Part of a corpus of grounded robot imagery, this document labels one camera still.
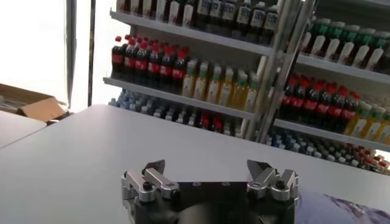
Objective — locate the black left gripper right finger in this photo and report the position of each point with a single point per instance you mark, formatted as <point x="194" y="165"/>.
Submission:
<point x="268" y="182"/>

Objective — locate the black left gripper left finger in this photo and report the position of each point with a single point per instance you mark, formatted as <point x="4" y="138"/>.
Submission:
<point x="152" y="182"/>

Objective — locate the purple T-shirt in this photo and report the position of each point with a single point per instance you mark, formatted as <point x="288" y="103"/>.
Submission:
<point x="341" y="210"/>

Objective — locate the cola bottle red cap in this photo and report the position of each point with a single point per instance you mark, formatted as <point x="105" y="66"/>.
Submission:
<point x="154" y="65"/>
<point x="166" y="68"/>
<point x="336" y="111"/>
<point x="300" y="102"/>
<point x="324" y="108"/>
<point x="142" y="62"/>
<point x="349" y="114"/>
<point x="289" y="100"/>
<point x="205" y="121"/>
<point x="117" y="59"/>
<point x="311" y="105"/>
<point x="217" y="124"/>
<point x="179" y="71"/>
<point x="130" y="61"/>

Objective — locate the grey metal shelving unit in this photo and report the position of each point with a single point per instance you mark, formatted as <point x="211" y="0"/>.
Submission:
<point x="335" y="136"/>
<point x="182" y="99"/>

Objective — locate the yellow drink bottle white cap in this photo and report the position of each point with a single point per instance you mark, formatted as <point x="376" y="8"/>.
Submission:
<point x="226" y="88"/>
<point x="385" y="129"/>
<point x="239" y="91"/>
<point x="251" y="94"/>
<point x="361" y="123"/>
<point x="374" y="126"/>
<point x="201" y="83"/>
<point x="214" y="85"/>
<point x="189" y="80"/>

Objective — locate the open cardboard box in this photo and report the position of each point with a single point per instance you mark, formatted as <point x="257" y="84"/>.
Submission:
<point x="42" y="109"/>

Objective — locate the black metal pole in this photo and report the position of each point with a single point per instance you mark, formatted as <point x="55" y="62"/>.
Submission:
<point x="91" y="45"/>

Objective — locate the dark bottle white square label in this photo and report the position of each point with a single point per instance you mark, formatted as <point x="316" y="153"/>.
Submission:
<point x="270" y="24"/>
<point x="243" y="18"/>
<point x="202" y="12"/>
<point x="229" y="15"/>
<point x="257" y="21"/>
<point x="215" y="13"/>

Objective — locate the grey metal pole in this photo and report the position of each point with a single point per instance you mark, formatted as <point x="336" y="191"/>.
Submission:
<point x="70" y="45"/>

